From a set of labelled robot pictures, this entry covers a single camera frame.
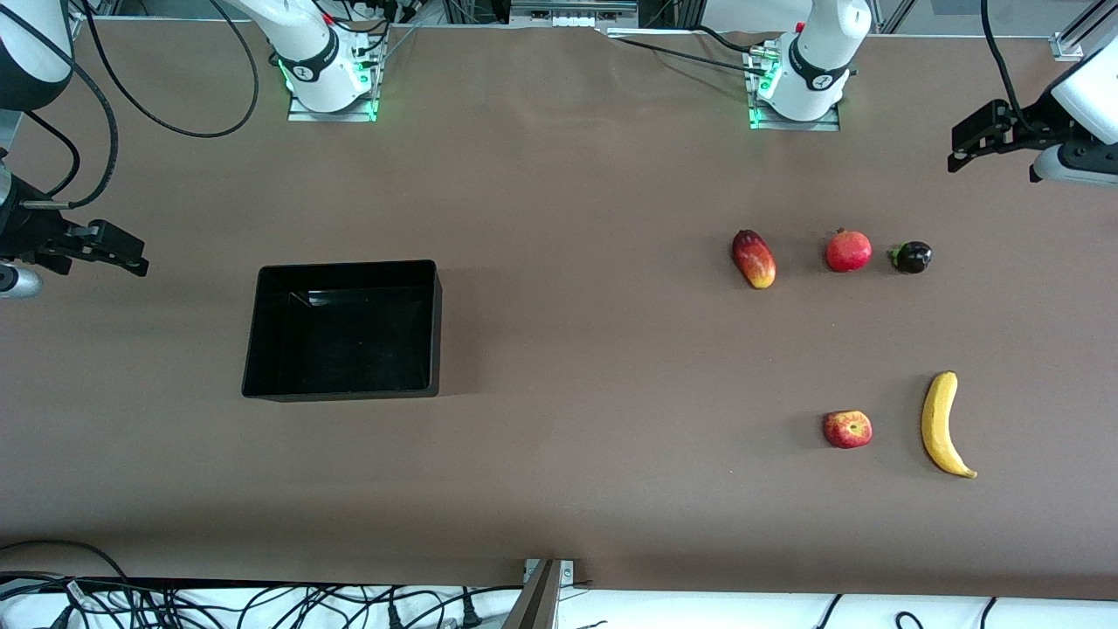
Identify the thin black tabletop cable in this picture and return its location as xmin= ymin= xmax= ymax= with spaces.
xmin=607 ymin=37 xmax=759 ymax=71

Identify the yellow banana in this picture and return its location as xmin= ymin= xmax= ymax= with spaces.
xmin=921 ymin=371 xmax=978 ymax=480

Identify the thick black tabletop cable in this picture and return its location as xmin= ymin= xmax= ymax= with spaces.
xmin=694 ymin=24 xmax=774 ymax=55

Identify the dark purple eggplant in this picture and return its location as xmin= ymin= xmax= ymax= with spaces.
xmin=888 ymin=241 xmax=934 ymax=275

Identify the arched black floor cable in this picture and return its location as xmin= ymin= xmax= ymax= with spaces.
xmin=0 ymin=539 xmax=132 ymax=584

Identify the long looping black cable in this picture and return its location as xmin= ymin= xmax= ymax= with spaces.
xmin=83 ymin=0 xmax=260 ymax=139

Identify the red apple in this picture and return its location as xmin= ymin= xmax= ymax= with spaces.
xmin=823 ymin=410 xmax=873 ymax=450

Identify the silver frame rail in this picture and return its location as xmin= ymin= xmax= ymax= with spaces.
xmin=509 ymin=0 xmax=640 ymax=29

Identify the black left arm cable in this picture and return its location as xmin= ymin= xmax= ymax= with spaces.
xmin=980 ymin=0 xmax=1021 ymax=113

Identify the black plastic box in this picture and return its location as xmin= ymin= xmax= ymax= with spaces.
xmin=242 ymin=259 xmax=443 ymax=402

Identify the aluminium profile post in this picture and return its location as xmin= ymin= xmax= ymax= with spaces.
xmin=502 ymin=559 xmax=562 ymax=629

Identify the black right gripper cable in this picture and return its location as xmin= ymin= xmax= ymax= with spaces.
xmin=0 ymin=4 xmax=121 ymax=211

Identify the red pomegranate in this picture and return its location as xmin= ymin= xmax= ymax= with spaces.
xmin=825 ymin=228 xmax=873 ymax=273

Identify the red yellow mango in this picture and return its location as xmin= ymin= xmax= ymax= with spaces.
xmin=732 ymin=229 xmax=777 ymax=290

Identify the short black right arm cable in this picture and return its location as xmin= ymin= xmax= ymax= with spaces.
xmin=22 ymin=109 xmax=81 ymax=197

